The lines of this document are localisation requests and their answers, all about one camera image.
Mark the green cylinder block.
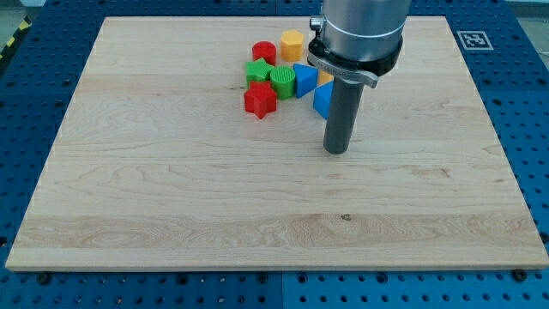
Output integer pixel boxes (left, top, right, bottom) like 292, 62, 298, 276
270, 66, 296, 100

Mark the red cylinder block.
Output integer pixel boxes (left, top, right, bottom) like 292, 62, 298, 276
251, 40, 277, 66

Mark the white fiducial marker tag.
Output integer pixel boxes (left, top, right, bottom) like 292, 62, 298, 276
457, 30, 493, 51

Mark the red star block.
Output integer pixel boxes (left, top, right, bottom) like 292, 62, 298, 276
244, 82, 277, 119

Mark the yellow block behind arm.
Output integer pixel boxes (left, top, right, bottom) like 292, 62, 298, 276
317, 70, 334, 86

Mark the blue triangle block upper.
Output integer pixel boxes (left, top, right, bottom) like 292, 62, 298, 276
293, 64, 318, 98

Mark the blue triangle block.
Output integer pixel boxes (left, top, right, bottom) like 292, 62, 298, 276
313, 82, 334, 119
293, 64, 318, 98

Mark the yellow hexagon block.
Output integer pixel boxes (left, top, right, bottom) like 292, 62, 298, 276
281, 29, 305, 62

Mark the black yellow hazard tape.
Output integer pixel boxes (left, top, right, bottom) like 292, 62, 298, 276
1, 15, 32, 60

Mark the wooden board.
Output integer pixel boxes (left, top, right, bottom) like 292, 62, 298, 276
6, 16, 548, 272

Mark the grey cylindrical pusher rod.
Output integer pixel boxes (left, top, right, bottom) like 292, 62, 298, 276
323, 77, 364, 155

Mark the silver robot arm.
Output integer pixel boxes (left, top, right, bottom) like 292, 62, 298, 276
307, 0, 411, 88

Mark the green star block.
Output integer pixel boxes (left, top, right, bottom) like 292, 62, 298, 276
245, 58, 274, 88

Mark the blue triangle block lower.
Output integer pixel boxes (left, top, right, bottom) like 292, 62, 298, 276
313, 82, 334, 119

